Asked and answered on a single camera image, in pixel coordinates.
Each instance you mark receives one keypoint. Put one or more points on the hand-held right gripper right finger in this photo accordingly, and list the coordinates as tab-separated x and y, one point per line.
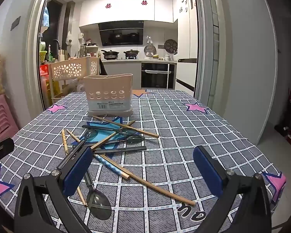
206	170

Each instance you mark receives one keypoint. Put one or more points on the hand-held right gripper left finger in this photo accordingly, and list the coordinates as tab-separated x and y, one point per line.
77	172

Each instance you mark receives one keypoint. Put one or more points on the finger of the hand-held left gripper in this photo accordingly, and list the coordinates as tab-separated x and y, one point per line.
3	148

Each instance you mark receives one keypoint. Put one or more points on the pale patterned bamboo chopstick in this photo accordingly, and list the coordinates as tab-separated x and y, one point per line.
65	142

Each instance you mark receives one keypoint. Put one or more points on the blue-patterned bamboo chopstick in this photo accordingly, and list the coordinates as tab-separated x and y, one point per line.
111	166

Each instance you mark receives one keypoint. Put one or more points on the dark translucent plastic spoon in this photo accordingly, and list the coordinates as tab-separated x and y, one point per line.
126	131
99	203
89	134
135	139

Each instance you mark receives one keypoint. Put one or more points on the long plain bamboo chopstick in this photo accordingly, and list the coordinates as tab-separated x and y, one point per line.
174	195

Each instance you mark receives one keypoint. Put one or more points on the black chopstick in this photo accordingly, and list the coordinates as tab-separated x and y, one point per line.
131	148

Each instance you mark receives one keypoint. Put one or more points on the beige plastic utensil holder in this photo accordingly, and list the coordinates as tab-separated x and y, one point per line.
106	85

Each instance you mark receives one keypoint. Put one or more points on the pink plastic stool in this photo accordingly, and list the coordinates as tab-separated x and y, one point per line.
2	116

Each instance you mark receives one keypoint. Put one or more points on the grey star-patterned grid tablecloth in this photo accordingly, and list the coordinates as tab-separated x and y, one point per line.
184	138

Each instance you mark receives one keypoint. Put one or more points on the red labelled box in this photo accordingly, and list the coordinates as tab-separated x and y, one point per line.
44	70

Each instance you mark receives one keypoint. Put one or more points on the green plastic basket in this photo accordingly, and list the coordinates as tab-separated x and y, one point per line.
43	56

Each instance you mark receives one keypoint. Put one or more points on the flower-cutout storage cart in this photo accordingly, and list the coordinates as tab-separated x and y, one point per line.
68	69

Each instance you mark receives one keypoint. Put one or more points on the white knife block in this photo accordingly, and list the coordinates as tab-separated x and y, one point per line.
61	56

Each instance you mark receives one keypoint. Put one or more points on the black built-in oven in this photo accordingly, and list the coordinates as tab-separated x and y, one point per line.
155	79

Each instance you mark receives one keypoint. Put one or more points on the black chair back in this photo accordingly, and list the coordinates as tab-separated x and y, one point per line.
102	69

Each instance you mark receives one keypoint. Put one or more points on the grey kitchen counter cabinet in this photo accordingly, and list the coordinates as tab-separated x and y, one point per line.
121	69

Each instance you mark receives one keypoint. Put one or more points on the black kitchen faucet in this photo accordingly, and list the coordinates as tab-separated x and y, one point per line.
57	42

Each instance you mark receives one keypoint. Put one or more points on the glass blender jug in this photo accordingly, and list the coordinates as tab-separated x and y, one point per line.
82	51

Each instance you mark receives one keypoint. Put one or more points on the white hanging bag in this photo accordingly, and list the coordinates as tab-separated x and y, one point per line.
69	40

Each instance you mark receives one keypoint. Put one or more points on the black wok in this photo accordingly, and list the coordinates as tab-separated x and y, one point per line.
110	54

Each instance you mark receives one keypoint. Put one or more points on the white refrigerator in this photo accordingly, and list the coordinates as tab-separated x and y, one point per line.
184	41

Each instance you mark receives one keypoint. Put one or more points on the black cooking pot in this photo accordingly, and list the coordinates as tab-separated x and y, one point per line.
131	53

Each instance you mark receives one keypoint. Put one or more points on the black range hood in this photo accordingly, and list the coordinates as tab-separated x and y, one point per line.
121	35

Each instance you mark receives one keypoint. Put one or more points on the red paper decoration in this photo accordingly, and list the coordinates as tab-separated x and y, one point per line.
108	6
144	3

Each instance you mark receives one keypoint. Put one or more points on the white upper kitchen cabinets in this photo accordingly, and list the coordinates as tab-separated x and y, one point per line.
126	9

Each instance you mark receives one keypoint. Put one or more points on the grey wall switch panel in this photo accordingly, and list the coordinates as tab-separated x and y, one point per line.
15	23

